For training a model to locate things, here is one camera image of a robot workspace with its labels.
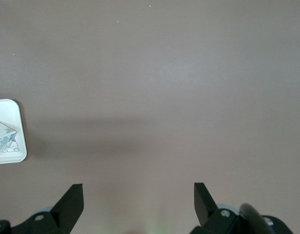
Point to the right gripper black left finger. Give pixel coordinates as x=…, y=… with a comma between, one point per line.
x=64, y=214

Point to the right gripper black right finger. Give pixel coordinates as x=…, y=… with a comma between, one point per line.
x=208, y=214

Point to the blue white milk carton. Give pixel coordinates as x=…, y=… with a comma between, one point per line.
x=4, y=137

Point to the cream rectangular tray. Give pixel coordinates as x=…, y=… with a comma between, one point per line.
x=11, y=109

